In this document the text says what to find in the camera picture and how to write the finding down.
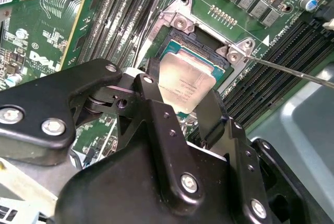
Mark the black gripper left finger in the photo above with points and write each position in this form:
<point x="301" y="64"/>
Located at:
<point x="39" y="119"/>

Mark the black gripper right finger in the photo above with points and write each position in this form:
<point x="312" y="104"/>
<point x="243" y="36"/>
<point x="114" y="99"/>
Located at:
<point x="248" y="182"/>

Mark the silver CPU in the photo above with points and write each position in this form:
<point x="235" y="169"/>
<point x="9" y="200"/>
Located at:
<point x="182" y="77"/>

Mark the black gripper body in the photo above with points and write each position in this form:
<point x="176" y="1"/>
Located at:
<point x="117" y="195"/>

